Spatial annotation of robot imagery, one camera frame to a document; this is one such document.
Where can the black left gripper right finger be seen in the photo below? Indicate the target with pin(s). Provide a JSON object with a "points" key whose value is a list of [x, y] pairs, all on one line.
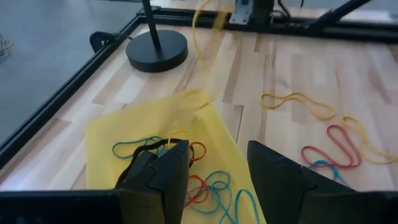
{"points": [[280, 186]]}

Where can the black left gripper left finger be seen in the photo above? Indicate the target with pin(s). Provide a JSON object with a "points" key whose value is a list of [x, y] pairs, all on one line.
{"points": [[171, 174]]}

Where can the red rubber band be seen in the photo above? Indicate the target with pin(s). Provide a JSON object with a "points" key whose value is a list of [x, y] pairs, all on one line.
{"points": [[348, 146], [205, 189], [203, 152]]}

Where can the yellow rubber band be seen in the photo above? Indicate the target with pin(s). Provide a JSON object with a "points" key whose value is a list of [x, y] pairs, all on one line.
{"points": [[196, 40], [362, 133], [323, 107], [174, 133]]}

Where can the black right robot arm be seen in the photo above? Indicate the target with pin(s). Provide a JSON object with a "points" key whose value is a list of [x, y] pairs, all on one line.
{"points": [[261, 11]]}

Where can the yellow translucent plastic bin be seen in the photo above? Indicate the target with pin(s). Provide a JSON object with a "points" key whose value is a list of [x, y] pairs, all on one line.
{"points": [[140, 118]]}

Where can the white globe table lamp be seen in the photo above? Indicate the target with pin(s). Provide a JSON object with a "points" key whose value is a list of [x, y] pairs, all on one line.
{"points": [[155, 53]]}

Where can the black clamp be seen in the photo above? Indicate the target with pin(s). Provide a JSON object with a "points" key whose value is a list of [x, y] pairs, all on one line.
{"points": [[99, 39]]}

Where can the black aluminium table frame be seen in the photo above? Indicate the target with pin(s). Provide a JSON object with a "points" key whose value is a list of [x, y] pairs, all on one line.
{"points": [[62, 93]]}

